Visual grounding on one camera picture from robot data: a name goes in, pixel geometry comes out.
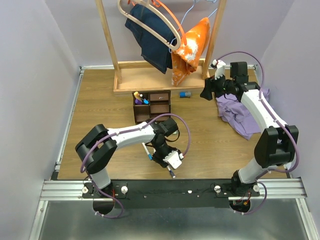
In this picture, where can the black highlighter blue cap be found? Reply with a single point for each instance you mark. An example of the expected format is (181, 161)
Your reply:
(145, 101)

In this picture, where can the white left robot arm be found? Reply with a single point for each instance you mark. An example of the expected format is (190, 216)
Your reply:
(98, 146)

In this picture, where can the dark blue jeans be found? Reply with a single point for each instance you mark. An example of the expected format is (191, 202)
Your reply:
(152, 50)

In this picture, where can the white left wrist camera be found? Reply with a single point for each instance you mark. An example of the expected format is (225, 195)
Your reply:
(174, 159)

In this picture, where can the wooden clothes rack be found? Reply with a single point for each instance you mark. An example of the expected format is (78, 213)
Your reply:
(130, 76)

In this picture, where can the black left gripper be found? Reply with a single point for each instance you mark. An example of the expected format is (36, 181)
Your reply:
(159, 159)

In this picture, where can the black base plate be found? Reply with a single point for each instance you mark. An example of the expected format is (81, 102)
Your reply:
(178, 193)

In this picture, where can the purple cloth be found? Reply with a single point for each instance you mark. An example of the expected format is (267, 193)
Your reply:
(248, 116)

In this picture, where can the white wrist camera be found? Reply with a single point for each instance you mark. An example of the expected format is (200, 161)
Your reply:
(219, 67)
(174, 159)

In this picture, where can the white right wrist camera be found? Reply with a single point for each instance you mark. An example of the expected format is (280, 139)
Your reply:
(219, 67)

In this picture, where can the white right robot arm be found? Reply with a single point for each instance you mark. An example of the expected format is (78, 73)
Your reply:
(277, 144)

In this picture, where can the white marker black blue cap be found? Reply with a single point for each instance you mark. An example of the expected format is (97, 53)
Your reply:
(171, 172)

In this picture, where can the orange plastic hanger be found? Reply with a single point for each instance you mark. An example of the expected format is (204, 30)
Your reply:
(153, 6)

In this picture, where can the beige wooden hanger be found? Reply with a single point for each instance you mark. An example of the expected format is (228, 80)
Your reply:
(161, 9)

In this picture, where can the brown wooden desk organizer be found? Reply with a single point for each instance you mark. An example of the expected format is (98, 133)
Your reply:
(159, 103)

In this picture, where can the pink highlighter orange cap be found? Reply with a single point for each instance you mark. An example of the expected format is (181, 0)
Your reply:
(137, 96)

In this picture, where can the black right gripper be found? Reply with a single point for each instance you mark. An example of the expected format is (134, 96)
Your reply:
(210, 85)

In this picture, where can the black highlighter purple cap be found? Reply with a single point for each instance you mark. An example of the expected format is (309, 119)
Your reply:
(138, 102)

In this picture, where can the blue grey cylinder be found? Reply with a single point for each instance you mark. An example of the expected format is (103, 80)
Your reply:
(185, 94)

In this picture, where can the orange white cloth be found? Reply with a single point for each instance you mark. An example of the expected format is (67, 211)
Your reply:
(186, 59)

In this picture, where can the light blue wire hanger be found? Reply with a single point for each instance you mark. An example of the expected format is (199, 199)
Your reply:
(196, 13)

